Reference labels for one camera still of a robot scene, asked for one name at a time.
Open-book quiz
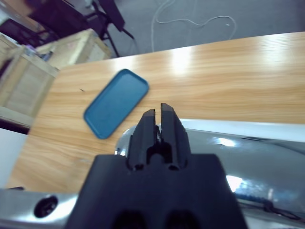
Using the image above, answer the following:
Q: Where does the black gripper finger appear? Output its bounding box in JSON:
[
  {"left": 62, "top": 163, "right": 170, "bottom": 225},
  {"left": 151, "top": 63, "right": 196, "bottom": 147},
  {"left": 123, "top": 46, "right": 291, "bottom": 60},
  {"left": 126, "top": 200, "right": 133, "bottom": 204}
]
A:
[
  {"left": 128, "top": 109, "right": 157, "bottom": 171},
  {"left": 160, "top": 103, "right": 192, "bottom": 171}
]

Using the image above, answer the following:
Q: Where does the white capsule coffee machine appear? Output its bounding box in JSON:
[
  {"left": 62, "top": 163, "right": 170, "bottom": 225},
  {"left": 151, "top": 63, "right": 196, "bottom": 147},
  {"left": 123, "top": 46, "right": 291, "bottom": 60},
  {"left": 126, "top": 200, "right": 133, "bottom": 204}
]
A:
[{"left": 114, "top": 118, "right": 305, "bottom": 229}]

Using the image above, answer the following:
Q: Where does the teal plastic tray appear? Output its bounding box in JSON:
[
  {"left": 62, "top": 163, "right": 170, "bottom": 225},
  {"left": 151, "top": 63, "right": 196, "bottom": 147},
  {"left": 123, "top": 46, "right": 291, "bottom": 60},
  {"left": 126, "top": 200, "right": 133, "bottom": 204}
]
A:
[{"left": 82, "top": 68, "right": 150, "bottom": 140}]

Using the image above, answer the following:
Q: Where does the wooden crate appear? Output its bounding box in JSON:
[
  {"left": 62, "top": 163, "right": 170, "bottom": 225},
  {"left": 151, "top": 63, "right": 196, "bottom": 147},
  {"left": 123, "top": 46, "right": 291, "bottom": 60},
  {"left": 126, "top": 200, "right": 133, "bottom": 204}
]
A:
[
  {"left": 35, "top": 28, "right": 113, "bottom": 66},
  {"left": 0, "top": 33, "right": 61, "bottom": 125}
]

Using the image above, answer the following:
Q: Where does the white cable on floor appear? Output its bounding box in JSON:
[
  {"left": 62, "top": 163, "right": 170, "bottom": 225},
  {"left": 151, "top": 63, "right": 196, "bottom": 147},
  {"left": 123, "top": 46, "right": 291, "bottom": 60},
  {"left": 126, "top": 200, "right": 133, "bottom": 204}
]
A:
[{"left": 151, "top": 0, "right": 238, "bottom": 53}]

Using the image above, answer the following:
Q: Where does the black chair frame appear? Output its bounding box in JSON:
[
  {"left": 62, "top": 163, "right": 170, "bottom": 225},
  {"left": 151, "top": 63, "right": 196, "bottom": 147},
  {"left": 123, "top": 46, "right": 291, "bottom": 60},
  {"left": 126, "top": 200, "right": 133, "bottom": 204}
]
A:
[{"left": 23, "top": 0, "right": 134, "bottom": 58}]

